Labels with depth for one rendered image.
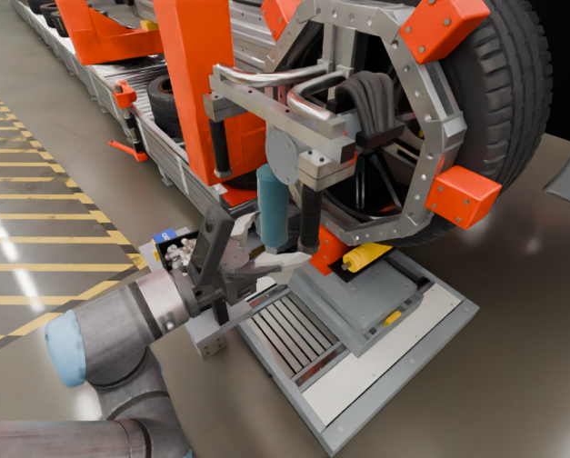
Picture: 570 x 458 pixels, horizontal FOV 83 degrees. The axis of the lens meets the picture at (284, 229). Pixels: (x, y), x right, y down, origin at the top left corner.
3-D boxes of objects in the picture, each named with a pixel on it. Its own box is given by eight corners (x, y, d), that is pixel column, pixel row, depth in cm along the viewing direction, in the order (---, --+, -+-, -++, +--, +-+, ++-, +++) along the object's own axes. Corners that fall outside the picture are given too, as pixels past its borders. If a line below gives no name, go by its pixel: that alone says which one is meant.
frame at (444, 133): (412, 272, 82) (513, 19, 46) (395, 283, 79) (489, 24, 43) (282, 177, 114) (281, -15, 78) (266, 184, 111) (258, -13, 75)
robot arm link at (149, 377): (118, 442, 50) (86, 414, 41) (102, 377, 57) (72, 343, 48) (177, 406, 54) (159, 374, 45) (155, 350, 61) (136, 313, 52)
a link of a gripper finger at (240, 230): (246, 227, 65) (228, 260, 58) (245, 204, 61) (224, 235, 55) (262, 231, 64) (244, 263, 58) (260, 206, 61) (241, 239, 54)
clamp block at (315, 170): (355, 174, 56) (360, 147, 53) (315, 194, 52) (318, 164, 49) (335, 163, 59) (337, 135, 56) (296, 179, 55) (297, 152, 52)
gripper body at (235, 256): (238, 264, 60) (176, 296, 54) (233, 229, 54) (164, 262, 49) (261, 291, 55) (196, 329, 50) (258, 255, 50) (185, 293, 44)
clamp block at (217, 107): (249, 113, 76) (247, 89, 73) (215, 123, 72) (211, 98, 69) (238, 106, 79) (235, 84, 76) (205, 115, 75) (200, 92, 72)
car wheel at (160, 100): (135, 124, 218) (123, 88, 203) (199, 94, 261) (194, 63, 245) (211, 148, 194) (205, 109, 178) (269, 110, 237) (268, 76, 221)
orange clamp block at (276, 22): (313, 19, 76) (296, -17, 75) (286, 23, 72) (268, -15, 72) (298, 39, 82) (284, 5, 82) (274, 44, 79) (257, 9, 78)
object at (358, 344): (418, 308, 132) (425, 293, 126) (357, 360, 116) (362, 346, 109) (333, 241, 162) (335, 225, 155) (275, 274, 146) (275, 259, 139)
